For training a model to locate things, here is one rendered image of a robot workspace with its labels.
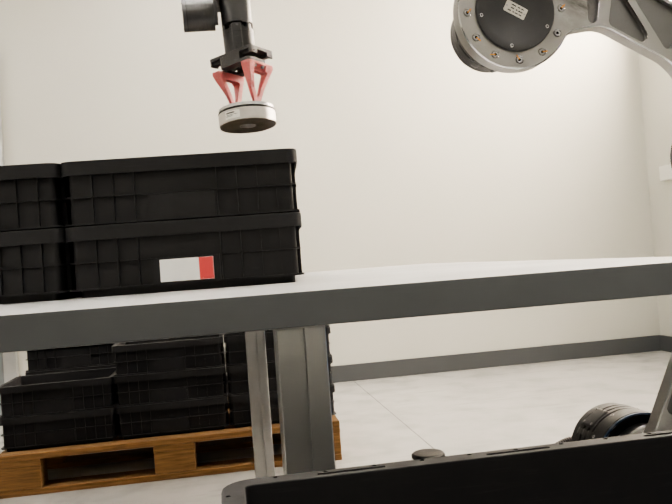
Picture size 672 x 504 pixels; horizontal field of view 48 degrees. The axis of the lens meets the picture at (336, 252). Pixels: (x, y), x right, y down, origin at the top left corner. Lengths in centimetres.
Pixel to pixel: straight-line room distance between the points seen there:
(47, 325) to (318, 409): 32
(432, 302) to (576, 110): 429
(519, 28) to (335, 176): 330
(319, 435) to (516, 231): 401
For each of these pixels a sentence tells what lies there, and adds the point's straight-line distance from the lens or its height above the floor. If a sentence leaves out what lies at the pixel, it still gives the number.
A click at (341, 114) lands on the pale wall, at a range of 465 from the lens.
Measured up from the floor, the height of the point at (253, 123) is 99.
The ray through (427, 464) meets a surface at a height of 59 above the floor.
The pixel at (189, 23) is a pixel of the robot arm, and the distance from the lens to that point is 144.
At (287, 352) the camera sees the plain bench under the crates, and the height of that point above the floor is 63.
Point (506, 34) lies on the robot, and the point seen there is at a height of 109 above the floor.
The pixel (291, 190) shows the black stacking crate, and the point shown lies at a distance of 131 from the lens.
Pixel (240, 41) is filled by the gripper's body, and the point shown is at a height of 114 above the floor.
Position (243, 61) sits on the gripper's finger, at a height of 110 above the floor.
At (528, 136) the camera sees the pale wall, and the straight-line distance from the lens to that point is 496.
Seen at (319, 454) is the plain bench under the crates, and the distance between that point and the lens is 93.
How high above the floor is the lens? 73
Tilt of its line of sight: 1 degrees up
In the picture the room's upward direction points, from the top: 4 degrees counter-clockwise
